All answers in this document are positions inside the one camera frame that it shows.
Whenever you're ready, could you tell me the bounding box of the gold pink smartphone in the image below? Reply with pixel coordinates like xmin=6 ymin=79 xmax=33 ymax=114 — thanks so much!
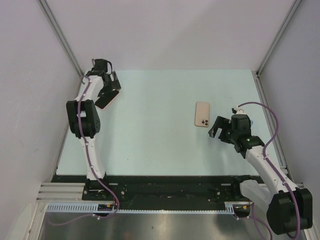
xmin=194 ymin=101 xmax=210 ymax=128

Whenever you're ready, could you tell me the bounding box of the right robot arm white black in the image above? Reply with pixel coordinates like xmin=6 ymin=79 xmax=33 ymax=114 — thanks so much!
xmin=208 ymin=114 xmax=313 ymax=235

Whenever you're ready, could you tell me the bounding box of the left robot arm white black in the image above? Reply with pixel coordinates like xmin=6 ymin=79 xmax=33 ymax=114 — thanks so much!
xmin=66 ymin=58 xmax=122 ymax=181

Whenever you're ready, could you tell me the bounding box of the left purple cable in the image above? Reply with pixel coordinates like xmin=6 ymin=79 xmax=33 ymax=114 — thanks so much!
xmin=47 ymin=74 xmax=121 ymax=226

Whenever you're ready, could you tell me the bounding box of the purple cable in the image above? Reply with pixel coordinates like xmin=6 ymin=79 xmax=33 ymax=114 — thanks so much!
xmin=236 ymin=101 xmax=301 ymax=240
xmin=47 ymin=74 xmax=121 ymax=226

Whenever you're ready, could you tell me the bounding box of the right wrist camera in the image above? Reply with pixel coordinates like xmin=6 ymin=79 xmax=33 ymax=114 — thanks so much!
xmin=231 ymin=105 xmax=246 ymax=115

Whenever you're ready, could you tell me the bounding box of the right aluminium side rail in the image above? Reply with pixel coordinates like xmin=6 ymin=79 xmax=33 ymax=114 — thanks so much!
xmin=252 ymin=71 xmax=291 ymax=178

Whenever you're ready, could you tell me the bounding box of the white slotted cable duct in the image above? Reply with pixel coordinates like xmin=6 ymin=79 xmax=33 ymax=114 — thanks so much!
xmin=46 ymin=201 xmax=237 ymax=215

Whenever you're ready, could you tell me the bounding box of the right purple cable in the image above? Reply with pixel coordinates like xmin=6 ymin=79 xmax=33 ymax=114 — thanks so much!
xmin=236 ymin=101 xmax=301 ymax=240

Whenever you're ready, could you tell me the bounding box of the left aluminium corner post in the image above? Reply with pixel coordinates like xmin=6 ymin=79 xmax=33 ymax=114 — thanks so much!
xmin=37 ymin=0 xmax=83 ymax=77

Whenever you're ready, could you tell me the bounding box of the aluminium corner post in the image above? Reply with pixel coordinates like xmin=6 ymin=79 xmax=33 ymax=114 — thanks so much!
xmin=37 ymin=0 xmax=83 ymax=77
xmin=255 ymin=0 xmax=304 ymax=76

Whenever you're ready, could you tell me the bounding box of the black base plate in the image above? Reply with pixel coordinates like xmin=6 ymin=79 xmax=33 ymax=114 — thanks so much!
xmin=51 ymin=175 xmax=263 ymax=211

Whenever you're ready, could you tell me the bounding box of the right aluminium corner post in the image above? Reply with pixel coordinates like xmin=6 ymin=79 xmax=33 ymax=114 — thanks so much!
xmin=255 ymin=0 xmax=304 ymax=76

